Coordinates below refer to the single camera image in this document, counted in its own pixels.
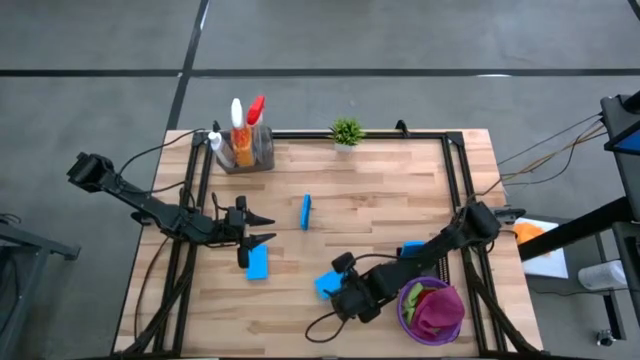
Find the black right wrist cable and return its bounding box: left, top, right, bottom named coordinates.
left=304, top=309, right=351, bottom=344

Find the black equipment cart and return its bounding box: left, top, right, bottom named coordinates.
left=598, top=91, right=640, bottom=224

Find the translucent grey plastic bin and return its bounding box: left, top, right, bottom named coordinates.
left=214, top=126, right=275, bottom=175

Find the yellow floor cable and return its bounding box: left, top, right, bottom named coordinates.
left=499, top=124, right=607, bottom=185

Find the orange cleaner spray bottle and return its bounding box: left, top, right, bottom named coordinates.
left=229, top=97, right=256, bottom=168

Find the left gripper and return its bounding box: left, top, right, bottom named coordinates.
left=219, top=195, right=278, bottom=270

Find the black metal beam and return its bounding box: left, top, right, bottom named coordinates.
left=519, top=196, right=640, bottom=262

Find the small potted green plant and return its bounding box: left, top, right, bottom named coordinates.
left=328, top=117, right=366, bottom=153

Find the grey metal stand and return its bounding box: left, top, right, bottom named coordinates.
left=0, top=219, right=81, bottom=346

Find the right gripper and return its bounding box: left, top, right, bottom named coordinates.
left=329, top=251, right=399, bottom=324

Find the orange cloth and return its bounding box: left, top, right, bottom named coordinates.
left=513, top=222, right=550, bottom=246

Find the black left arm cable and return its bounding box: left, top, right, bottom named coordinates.
left=117, top=128, right=216, bottom=194

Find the white paper towel roll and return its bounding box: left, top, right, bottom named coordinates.
left=577, top=259, right=629, bottom=292

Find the clear spray bottle red trigger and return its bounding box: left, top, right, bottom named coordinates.
left=246, top=94, right=274, bottom=166

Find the black mesh basket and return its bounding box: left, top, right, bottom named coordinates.
left=397, top=240, right=452, bottom=286

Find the green microfibre cloth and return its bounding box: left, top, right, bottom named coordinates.
left=402, top=282, right=426, bottom=326

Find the magenta cloth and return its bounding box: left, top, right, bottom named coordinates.
left=410, top=284, right=466, bottom=341

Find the white paper sheet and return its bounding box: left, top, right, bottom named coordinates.
left=519, top=217, right=570, bottom=280

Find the grey floor cable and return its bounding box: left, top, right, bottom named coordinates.
left=497, top=113, right=604, bottom=166

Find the purple plastic bowl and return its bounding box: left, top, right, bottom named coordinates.
left=397, top=276, right=464, bottom=347

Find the black aluminium table frame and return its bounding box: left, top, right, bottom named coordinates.
left=119, top=119, right=544, bottom=360

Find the white plastic restorer bottle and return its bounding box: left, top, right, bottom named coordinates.
left=207, top=130, right=236, bottom=170

